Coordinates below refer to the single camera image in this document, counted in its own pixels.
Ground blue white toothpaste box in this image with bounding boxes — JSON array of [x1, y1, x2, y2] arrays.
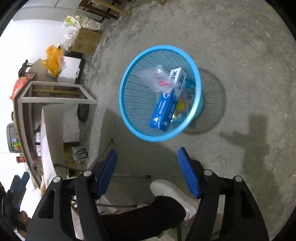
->
[[149, 67, 187, 132]]

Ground clear red-printed plastic bag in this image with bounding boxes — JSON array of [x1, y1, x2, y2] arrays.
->
[[139, 65, 173, 92]]

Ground yellow white medicine box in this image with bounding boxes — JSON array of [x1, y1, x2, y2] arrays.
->
[[173, 86, 196, 118]]

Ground red lid glass jar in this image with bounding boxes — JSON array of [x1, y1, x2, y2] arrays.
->
[[16, 156, 25, 163]]

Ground white shoe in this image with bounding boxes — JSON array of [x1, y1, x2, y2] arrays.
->
[[149, 179, 199, 222]]

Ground blue plastic waste basket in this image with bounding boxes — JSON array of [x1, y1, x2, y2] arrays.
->
[[119, 45, 204, 142]]

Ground grey metal shelf table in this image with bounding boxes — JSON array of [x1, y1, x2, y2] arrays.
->
[[12, 73, 98, 188]]

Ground red bag on shelf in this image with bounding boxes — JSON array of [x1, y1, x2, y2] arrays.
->
[[10, 76, 30, 100]]

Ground white box on floor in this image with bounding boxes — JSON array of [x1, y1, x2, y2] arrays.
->
[[57, 56, 82, 84]]

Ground orange plastic bag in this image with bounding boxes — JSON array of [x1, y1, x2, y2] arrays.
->
[[42, 45, 65, 78]]

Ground brown cardboard box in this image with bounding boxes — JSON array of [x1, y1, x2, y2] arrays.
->
[[71, 29, 102, 56]]

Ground clear bags on box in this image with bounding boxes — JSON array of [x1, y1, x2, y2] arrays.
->
[[61, 16, 102, 50]]

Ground wooden chair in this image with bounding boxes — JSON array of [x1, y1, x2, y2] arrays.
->
[[79, 0, 131, 20]]

